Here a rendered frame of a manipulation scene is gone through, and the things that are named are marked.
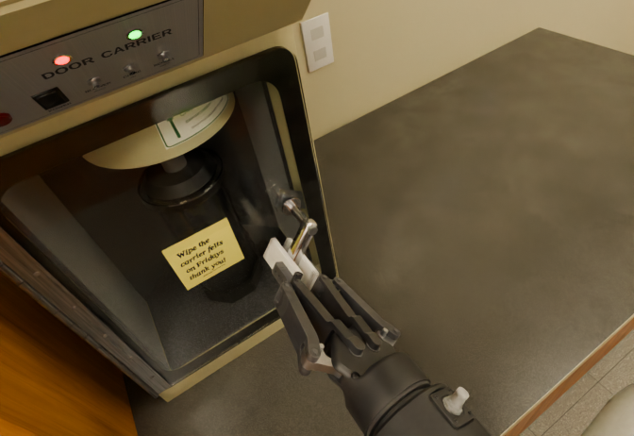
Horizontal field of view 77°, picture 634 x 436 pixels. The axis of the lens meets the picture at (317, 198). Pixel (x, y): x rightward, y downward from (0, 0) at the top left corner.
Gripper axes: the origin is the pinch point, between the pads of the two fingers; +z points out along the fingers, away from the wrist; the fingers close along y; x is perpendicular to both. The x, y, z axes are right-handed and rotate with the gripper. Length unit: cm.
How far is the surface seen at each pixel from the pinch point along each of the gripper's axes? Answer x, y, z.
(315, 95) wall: -11, -33, 48
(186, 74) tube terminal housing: -17.6, 16.4, 5.4
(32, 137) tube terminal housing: -9.6, 26.4, 5.4
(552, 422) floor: 53, -119, -24
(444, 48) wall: -34, -69, 48
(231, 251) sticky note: 1.2, 5.7, 4.2
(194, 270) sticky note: 3.9, 9.5, 4.3
